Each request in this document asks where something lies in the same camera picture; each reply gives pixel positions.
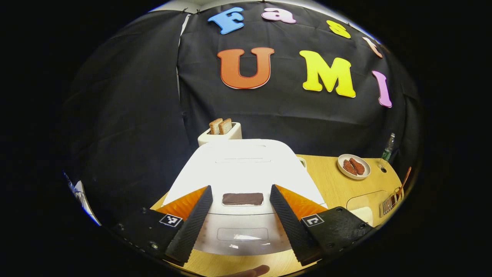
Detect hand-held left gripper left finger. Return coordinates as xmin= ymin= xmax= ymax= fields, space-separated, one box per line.
xmin=113 ymin=185 xmax=213 ymax=266

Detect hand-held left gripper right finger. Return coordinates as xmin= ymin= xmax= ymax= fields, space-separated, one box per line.
xmin=269 ymin=184 xmax=375 ymax=267

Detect white rice cooker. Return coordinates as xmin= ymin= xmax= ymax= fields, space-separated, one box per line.
xmin=161 ymin=138 xmax=329 ymax=256

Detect brown wooden spoon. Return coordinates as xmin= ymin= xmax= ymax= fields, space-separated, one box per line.
xmin=396 ymin=167 xmax=412 ymax=200

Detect clear plastic container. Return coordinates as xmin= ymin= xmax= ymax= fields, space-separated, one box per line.
xmin=347 ymin=190 xmax=389 ymax=227

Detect round white plate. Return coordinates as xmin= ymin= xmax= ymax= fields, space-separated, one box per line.
xmin=337 ymin=154 xmax=371 ymax=180

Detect white toaster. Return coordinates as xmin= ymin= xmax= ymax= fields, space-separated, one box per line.
xmin=198 ymin=122 xmax=243 ymax=147

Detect green label water bottle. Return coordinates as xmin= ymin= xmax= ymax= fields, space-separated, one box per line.
xmin=378 ymin=133 xmax=396 ymax=172

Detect black backdrop cloth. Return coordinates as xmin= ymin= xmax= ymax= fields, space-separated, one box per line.
xmin=63 ymin=2 xmax=423 ymax=227

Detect white object with cable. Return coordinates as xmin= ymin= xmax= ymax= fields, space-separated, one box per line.
xmin=63 ymin=173 xmax=101 ymax=226

